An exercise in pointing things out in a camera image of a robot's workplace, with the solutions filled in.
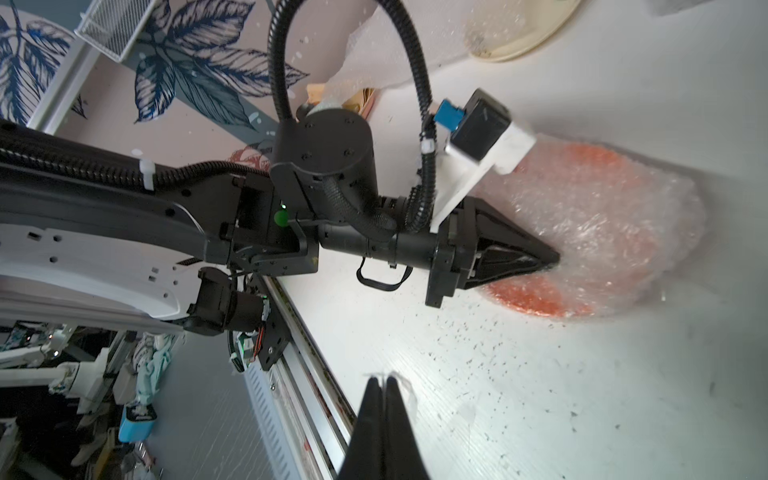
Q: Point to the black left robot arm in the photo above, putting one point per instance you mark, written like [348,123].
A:
[320,192]

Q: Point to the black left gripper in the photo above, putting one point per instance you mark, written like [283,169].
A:
[506,250]

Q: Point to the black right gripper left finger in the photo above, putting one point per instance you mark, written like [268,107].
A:
[364,459]

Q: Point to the cream plate with dark spot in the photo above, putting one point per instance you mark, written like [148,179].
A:
[499,31]

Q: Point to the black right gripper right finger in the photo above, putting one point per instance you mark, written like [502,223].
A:
[402,459]

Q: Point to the stack of bubble wrap sheets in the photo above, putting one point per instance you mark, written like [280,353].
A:
[376,57]

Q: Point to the beige patterned plate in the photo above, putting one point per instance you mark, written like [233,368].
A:
[361,103]

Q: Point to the white wire mesh shelf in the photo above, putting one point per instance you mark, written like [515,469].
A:
[112,26]

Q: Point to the orange plastic plate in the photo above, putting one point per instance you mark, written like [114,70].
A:
[588,240]

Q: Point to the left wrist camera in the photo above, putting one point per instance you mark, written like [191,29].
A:
[483,135]

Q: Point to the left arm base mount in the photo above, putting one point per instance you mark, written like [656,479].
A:
[257,331]

